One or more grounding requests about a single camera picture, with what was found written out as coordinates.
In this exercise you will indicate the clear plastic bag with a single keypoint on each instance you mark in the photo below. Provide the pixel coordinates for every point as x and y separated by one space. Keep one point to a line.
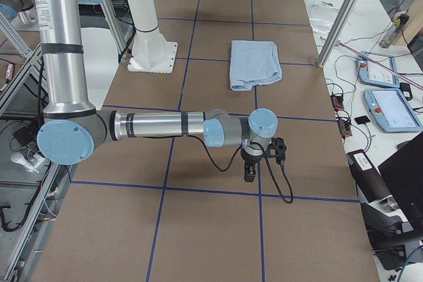
321 17

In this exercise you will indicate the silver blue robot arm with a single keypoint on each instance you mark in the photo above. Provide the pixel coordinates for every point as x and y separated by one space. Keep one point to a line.
75 123

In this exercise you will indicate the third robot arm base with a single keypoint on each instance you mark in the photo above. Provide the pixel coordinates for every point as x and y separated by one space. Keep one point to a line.
21 14

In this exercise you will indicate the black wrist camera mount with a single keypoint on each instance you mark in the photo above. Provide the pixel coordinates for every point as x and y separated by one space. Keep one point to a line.
277 150

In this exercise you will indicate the light blue button shirt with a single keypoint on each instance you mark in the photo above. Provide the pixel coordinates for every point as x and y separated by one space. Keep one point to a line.
253 63

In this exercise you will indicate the far blue teach pendant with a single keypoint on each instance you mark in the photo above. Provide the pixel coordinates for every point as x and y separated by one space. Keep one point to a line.
371 74

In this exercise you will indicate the reacher grabber stick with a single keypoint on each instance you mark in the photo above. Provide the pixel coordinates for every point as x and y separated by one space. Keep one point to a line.
402 77

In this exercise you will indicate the near blue teach pendant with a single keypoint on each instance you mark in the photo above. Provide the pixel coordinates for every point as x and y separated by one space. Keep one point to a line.
391 111

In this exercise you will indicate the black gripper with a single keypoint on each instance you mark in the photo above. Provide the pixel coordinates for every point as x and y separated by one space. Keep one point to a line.
248 160

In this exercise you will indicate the black monitor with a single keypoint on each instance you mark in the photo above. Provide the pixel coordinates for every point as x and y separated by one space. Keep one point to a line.
402 174

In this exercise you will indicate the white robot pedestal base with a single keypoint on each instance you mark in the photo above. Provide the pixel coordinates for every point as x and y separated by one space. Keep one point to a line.
151 52

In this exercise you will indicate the blue teach pendant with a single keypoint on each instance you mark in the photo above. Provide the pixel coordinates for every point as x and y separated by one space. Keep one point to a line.
371 74
391 111

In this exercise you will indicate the aluminium frame post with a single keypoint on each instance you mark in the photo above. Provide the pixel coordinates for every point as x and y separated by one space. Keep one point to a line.
332 38

